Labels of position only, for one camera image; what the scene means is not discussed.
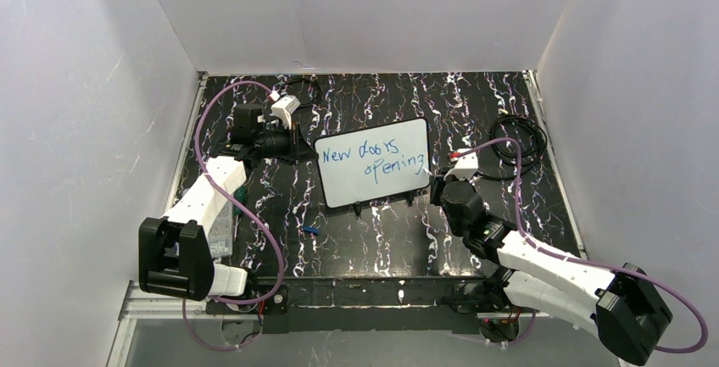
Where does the blue marker cap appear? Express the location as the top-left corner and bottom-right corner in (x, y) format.
(302, 226), (320, 236)

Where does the white whiteboard black frame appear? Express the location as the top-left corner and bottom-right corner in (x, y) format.
(314, 117), (431, 209)

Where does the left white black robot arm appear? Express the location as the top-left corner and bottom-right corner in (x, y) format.
(138, 96), (318, 301)

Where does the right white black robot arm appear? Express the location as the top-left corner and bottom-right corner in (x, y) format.
(430, 175), (673, 366)

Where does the clear plastic parts box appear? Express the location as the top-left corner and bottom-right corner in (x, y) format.
(207, 202), (234, 259)

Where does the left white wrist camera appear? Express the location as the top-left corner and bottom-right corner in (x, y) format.
(269, 91), (300, 129)

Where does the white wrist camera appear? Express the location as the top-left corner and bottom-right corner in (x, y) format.
(269, 91), (300, 129)
(443, 149), (479, 181)

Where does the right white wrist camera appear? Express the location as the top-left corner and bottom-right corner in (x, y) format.
(443, 149), (479, 181)

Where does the small coiled black cable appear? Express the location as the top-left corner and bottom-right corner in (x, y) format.
(280, 76), (324, 112)

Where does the large coiled black cable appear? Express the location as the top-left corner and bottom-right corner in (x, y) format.
(465, 108), (549, 181)

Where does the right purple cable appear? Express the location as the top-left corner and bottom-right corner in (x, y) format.
(449, 137), (709, 354)

